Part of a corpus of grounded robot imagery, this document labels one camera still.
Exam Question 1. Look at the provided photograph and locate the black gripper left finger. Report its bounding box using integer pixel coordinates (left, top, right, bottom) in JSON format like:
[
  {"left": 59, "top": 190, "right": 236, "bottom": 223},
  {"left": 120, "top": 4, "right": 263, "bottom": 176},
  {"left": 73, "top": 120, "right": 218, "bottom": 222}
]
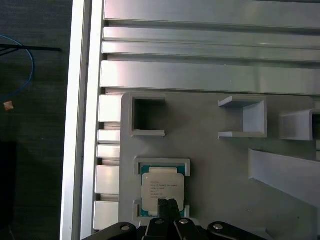
[{"left": 82, "top": 198, "right": 174, "bottom": 240}]

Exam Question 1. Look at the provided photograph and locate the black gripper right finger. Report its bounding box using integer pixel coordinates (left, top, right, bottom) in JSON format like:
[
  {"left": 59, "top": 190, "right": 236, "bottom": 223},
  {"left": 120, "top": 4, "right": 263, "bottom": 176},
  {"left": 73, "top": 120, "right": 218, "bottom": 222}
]
[{"left": 167, "top": 198, "right": 270, "bottom": 240}]

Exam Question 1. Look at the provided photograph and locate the silver CPU chip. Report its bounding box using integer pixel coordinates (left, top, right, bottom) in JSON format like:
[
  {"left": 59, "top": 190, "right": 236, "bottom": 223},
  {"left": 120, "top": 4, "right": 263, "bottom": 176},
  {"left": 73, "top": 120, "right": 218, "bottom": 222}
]
[{"left": 140, "top": 166, "right": 187, "bottom": 218}]

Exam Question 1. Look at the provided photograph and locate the gray parts rack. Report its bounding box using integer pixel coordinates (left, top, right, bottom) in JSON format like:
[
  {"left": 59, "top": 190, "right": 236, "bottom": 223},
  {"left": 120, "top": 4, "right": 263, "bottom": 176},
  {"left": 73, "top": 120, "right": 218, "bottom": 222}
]
[{"left": 119, "top": 91, "right": 320, "bottom": 240}]

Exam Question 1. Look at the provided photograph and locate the thin black rod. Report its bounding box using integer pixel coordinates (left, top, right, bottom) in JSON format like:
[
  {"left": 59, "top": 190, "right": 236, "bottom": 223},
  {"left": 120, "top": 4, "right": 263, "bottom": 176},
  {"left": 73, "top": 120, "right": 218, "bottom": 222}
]
[{"left": 0, "top": 44, "right": 63, "bottom": 54}]

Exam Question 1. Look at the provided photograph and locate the blue cable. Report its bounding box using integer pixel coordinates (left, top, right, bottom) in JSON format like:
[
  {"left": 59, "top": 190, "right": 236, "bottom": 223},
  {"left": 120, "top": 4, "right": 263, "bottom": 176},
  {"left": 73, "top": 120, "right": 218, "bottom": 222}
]
[{"left": 0, "top": 34, "right": 36, "bottom": 101}]

